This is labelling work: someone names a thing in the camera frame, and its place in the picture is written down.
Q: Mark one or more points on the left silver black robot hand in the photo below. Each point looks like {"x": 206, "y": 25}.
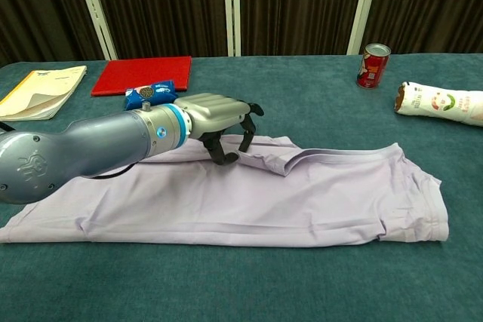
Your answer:
{"x": 215, "y": 111}

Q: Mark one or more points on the lavender t-shirt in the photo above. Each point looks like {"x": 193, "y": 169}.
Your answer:
{"x": 264, "y": 201}

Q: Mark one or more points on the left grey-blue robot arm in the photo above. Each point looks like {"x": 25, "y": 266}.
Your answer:
{"x": 75, "y": 148}

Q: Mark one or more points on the blue cookie packet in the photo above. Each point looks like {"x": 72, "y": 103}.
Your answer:
{"x": 158, "y": 90}

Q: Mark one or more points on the red flat board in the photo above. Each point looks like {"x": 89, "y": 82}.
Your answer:
{"x": 143, "y": 73}

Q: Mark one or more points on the teal felt table cover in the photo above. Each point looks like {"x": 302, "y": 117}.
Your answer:
{"x": 320, "y": 111}

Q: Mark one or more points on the dark pleated curtain panel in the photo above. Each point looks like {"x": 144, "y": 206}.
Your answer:
{"x": 37, "y": 5}
{"x": 162, "y": 5}
{"x": 430, "y": 5}
{"x": 298, "y": 5}

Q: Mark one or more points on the red tin can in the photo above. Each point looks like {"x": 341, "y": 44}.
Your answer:
{"x": 371, "y": 69}

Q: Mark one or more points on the yellow-spined paper notebook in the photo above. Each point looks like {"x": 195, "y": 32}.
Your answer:
{"x": 37, "y": 92}

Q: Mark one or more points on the white snack tube package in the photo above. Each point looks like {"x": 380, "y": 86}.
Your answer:
{"x": 434, "y": 103}

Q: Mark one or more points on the white screen frame post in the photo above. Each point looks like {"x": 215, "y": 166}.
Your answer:
{"x": 231, "y": 9}
{"x": 94, "y": 9}
{"x": 364, "y": 9}

